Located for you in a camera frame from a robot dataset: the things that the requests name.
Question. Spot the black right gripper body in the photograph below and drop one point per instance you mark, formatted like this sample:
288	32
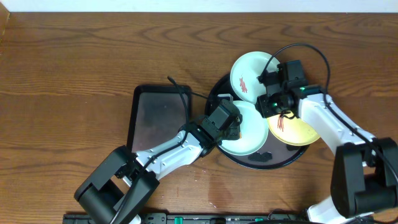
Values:
272	106

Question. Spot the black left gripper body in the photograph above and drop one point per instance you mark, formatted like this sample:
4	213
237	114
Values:
232	133

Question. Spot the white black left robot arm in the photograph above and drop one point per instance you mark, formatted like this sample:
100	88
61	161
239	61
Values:
121	185

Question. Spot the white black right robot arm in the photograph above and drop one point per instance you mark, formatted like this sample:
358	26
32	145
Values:
364	178

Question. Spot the round black serving tray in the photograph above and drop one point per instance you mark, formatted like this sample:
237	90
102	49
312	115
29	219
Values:
273	154

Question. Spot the black rectangular water tray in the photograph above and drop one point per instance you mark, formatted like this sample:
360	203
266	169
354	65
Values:
157	114

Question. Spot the lower light green plate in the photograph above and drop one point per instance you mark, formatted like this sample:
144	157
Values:
254	131

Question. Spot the light green plate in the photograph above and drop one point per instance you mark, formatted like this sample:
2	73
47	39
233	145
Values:
254	131
244	74

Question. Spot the top light green plate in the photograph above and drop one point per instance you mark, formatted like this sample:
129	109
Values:
244	74

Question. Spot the yellow plate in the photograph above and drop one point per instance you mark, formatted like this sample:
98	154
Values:
292	131

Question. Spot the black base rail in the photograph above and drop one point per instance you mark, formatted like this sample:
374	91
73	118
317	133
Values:
162	218

